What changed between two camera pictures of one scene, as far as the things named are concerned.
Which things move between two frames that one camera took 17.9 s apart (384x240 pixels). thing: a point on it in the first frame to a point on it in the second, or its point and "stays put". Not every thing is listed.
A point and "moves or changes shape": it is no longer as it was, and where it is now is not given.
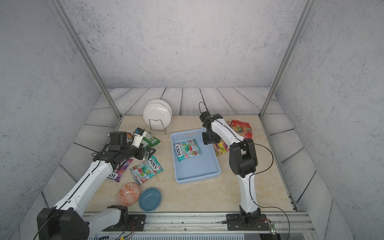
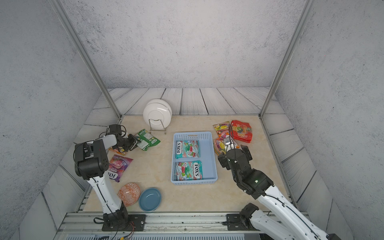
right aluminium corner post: [287, 56] stays put
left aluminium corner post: [60, 11] stays put
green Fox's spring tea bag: [152, 141] stays put
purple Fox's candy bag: [120, 169] stays put
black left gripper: [147, 155] to [132, 139]
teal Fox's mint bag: [141, 172] to [190, 170]
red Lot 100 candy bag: [243, 128] stays put
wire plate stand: [150, 130] stays put
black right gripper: [216, 140] to [224, 161]
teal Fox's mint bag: [187, 149] stays put
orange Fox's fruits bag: [220, 147] stays put
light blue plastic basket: [194, 161] moves or changes shape
